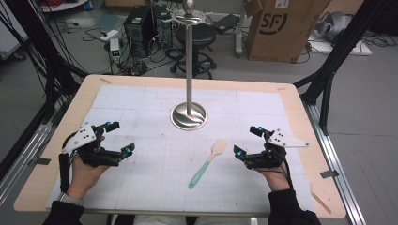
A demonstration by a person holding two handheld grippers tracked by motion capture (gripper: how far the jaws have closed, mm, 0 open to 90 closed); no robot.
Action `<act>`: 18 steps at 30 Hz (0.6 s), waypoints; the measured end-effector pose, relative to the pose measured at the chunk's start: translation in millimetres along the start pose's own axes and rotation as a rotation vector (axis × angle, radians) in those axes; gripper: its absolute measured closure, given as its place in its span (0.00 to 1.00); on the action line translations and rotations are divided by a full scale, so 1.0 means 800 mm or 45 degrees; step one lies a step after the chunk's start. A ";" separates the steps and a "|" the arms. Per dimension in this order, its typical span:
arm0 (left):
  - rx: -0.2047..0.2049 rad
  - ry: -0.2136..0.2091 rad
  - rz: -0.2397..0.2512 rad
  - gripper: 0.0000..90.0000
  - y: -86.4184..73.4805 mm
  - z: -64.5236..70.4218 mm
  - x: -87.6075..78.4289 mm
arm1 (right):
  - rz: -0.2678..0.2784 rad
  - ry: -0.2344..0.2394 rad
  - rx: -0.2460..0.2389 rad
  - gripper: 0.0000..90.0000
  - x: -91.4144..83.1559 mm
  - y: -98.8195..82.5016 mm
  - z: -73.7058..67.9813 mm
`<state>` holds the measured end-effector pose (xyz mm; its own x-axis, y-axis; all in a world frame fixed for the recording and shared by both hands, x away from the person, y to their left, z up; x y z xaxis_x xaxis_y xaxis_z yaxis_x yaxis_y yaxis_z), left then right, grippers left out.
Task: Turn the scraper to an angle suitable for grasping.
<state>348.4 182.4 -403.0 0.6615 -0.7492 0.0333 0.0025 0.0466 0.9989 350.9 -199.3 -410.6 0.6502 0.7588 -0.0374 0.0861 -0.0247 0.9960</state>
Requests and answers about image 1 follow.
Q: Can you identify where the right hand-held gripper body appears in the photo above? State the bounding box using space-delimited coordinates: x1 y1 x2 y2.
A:
243 127 311 172

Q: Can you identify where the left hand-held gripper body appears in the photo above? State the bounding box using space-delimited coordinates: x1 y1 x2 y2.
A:
61 121 123 168

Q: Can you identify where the teal-handled beige spatula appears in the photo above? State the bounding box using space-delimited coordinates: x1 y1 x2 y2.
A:
188 139 229 189

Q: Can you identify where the metal utensil rack stand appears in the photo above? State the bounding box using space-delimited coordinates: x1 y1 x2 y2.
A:
161 0 214 131

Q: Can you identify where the person's left hand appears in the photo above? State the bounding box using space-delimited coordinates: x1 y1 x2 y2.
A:
66 135 111 201

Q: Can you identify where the person's right hand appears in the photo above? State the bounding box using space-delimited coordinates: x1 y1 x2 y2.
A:
256 165 293 192

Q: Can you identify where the white grid mat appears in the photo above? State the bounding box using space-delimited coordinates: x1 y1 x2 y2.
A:
45 84 317 214

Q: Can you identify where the grey wristband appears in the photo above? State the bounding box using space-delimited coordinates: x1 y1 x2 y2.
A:
56 192 86 207

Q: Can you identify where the white device green display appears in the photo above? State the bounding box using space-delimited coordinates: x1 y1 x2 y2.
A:
109 37 122 64

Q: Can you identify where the white power strip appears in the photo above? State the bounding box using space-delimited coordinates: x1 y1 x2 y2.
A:
99 29 120 43

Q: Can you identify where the black computer tower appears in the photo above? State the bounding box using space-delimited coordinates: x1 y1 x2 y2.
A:
122 5 155 59

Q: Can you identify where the large cardboard box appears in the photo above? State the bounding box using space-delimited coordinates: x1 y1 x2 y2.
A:
245 0 333 64

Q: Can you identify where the black swivel stool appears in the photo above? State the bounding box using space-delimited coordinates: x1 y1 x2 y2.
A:
168 22 218 80

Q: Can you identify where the black flat device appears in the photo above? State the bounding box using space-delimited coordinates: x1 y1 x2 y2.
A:
211 13 241 35

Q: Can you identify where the grey computer tower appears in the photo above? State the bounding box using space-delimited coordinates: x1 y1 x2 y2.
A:
152 4 174 51

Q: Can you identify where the white flat board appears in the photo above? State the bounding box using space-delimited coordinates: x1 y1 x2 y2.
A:
307 32 374 57

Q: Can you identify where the white round table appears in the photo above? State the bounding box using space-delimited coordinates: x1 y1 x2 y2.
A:
39 0 89 13

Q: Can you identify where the silver crumpled bag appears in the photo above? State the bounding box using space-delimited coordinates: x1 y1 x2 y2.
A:
314 10 354 42

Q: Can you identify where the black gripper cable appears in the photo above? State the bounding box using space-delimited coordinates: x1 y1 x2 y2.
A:
281 160 295 189

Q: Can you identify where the black gripper strap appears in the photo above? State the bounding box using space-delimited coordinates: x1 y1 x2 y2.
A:
58 152 72 193

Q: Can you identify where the aluminium rail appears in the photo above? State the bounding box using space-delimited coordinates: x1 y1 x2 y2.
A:
302 102 368 225
0 121 54 205

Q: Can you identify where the black frame strut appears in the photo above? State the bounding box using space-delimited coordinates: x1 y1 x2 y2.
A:
0 0 90 126
293 0 390 136

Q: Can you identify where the white stand post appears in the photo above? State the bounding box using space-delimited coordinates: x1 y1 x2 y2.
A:
234 0 249 59

